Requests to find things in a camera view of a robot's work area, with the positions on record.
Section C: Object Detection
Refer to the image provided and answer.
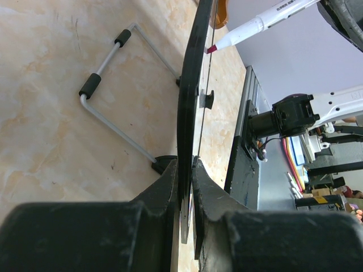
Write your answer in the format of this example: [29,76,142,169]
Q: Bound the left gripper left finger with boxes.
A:
[1,160,179,271]

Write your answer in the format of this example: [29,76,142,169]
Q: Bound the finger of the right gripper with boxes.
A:
[317,0,362,52]

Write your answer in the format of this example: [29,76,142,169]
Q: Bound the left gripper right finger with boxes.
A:
[192,159,362,271]

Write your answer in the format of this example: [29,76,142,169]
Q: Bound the magenta capped marker pen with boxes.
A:
[206,0,318,54]

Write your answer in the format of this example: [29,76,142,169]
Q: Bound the black framed whiteboard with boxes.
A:
[78,0,215,244]

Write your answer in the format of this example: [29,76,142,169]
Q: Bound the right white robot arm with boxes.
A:
[244,1,362,138]

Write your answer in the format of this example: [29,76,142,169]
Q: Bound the orange wooden shelf rack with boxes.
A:
[214,0,229,29]

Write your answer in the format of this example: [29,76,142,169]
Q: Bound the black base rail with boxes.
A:
[224,100,260,210]

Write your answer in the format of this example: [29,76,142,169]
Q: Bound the aluminium frame rail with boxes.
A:
[234,66,271,137]

